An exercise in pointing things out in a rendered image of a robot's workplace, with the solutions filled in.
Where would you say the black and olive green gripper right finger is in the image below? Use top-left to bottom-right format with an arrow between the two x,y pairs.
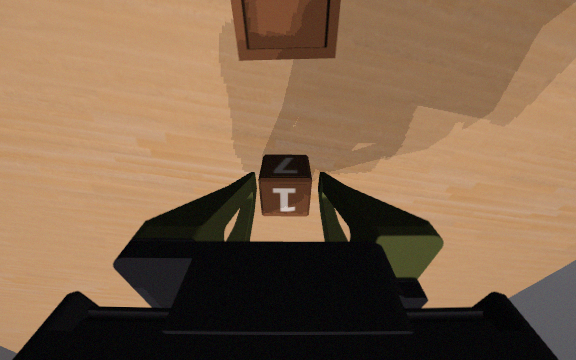
318,172 -> 444,280

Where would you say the brown wooden tray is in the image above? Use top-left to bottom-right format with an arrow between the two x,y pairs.
231,0 -> 341,61

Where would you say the dark brown number cube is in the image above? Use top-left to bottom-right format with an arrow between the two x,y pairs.
258,155 -> 312,216

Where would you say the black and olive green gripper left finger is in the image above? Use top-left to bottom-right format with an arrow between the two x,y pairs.
130,172 -> 257,241

